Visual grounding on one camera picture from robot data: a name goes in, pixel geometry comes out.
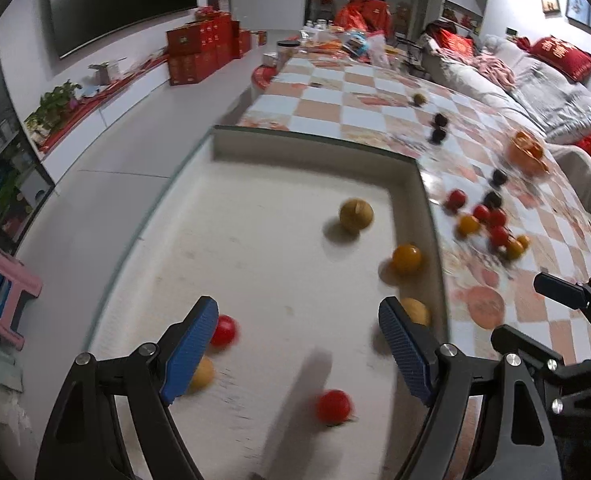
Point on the grey sofa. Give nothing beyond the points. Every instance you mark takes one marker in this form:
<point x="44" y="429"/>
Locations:
<point x="541" y="100"/>

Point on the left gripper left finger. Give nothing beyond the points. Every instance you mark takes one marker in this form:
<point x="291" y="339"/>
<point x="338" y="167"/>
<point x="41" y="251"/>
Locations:
<point x="83" y="437"/>

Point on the glass bowl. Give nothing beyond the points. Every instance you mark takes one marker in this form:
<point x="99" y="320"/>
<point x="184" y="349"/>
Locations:
<point x="526" y="152"/>

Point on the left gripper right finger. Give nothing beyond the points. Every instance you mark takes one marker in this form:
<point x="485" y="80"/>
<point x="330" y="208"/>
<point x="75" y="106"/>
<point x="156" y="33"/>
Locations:
<point x="514" y="439"/>

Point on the red gift boxes stack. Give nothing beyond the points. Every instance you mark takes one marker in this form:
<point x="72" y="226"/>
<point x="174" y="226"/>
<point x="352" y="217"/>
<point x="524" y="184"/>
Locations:
<point x="196" y="50"/>

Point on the red cushion with characters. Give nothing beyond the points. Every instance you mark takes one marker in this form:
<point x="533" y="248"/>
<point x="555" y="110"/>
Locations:
<point x="570" y="60"/>

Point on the white green tray box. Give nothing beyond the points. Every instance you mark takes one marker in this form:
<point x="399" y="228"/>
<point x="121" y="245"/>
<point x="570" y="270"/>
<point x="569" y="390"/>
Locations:
<point x="252" y="221"/>

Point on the brown longan fruit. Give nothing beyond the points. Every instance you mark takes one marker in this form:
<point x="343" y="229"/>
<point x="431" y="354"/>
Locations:
<point x="418" y="312"/>
<point x="356" y="215"/>
<point x="203" y="376"/>

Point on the orange tangerines in bowl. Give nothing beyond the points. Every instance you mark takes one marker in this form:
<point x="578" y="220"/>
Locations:
<point x="525" y="149"/>

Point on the dark red plum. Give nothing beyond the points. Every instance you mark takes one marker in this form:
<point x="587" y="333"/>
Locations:
<point x="493" y="200"/>

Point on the green potted plant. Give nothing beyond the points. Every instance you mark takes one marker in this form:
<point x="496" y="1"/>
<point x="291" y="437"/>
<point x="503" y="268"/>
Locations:
<point x="55" y="108"/>

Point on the pink plastic stool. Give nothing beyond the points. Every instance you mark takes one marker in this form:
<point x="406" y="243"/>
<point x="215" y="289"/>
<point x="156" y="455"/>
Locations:
<point x="16" y="284"/>

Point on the red cherry tomato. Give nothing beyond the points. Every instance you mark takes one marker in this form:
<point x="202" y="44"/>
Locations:
<point x="481" y="213"/>
<point x="499" y="236"/>
<point x="334" y="407"/>
<point x="497" y="217"/>
<point x="225" y="333"/>
<point x="456" y="200"/>

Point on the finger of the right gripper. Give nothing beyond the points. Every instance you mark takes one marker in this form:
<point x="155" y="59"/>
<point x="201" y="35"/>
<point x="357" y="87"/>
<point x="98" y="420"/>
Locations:
<point x="571" y="295"/>
<point x="517" y="347"/>

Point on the yellow cherry tomato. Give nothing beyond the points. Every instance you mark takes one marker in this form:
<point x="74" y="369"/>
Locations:
<point x="468" y="225"/>
<point x="524" y="241"/>
<point x="513" y="249"/>
<point x="407" y="259"/>

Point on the pink blanket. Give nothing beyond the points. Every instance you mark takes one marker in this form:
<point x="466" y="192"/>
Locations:
<point x="495" y="70"/>

